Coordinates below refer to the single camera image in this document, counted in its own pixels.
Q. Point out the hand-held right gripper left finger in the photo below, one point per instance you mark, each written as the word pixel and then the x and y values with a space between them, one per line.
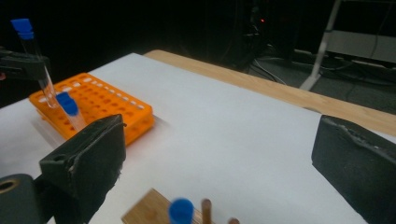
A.
pixel 87 155

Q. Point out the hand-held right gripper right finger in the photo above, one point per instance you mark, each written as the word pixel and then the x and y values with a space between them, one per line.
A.
pixel 358 165

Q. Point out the blue-capped test tube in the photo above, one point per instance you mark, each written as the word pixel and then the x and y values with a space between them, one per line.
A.
pixel 23 26
pixel 67 104
pixel 181 211

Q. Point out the orange plastic test tube rack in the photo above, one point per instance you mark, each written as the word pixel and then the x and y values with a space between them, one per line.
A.
pixel 102 99

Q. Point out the wooden test tube rack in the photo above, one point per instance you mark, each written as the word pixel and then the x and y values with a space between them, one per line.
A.
pixel 149 211

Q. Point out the white metal stand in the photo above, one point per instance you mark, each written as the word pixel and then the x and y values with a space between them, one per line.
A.
pixel 320 53

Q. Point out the white board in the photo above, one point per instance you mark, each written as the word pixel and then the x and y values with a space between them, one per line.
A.
pixel 218 124

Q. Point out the dark equipment rack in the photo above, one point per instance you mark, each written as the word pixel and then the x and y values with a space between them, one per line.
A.
pixel 264 31

